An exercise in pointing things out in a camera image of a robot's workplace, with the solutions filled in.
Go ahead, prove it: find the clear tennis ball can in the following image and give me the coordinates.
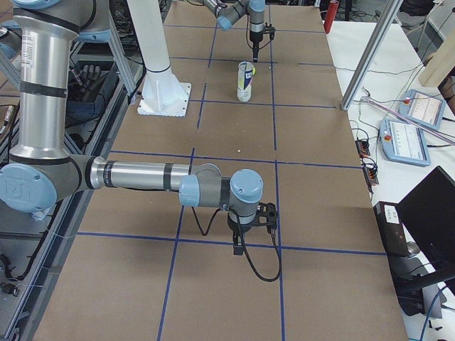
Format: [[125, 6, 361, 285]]
[[237, 61, 254, 102]]

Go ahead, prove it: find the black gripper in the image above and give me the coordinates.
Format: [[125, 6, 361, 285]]
[[248, 31, 263, 63], [227, 211, 259, 255]]

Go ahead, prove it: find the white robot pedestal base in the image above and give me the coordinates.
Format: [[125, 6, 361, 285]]
[[127, 0, 191, 117]]

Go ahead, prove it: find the aluminium frame post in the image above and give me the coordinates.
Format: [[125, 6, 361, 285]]
[[341, 0, 403, 111]]

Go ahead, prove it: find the far blue teach pendant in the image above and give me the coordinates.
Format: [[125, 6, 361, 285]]
[[399, 89, 446, 130]]

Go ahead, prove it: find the blue teach pendant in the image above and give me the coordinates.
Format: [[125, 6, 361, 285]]
[[380, 118, 431, 167], [399, 89, 446, 130]]

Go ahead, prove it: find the metal reacher grabber stick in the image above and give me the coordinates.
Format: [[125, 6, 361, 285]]
[[360, 96, 454, 146]]

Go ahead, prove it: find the black computer monitor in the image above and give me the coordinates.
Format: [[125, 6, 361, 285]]
[[395, 166, 454, 295]]

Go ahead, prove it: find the orange black connector board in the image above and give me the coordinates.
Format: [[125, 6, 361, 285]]
[[355, 139, 370, 157]]

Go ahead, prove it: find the near blue teach pendant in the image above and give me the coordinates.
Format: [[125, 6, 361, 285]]
[[380, 118, 431, 167]]

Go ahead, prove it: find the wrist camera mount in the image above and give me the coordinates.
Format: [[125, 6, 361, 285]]
[[257, 202, 279, 229], [262, 23, 276, 41]]

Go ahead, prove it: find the red cylinder tube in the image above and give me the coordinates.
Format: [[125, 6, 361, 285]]
[[323, 0, 339, 34]]

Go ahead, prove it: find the wooden board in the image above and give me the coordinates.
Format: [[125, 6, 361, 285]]
[[419, 31, 455, 87]]

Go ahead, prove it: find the aluminium side frame rack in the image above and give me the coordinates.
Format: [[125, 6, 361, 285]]
[[1, 1, 133, 340]]

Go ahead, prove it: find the black desktop box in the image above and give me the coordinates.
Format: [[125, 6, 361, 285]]
[[373, 201, 412, 258]]

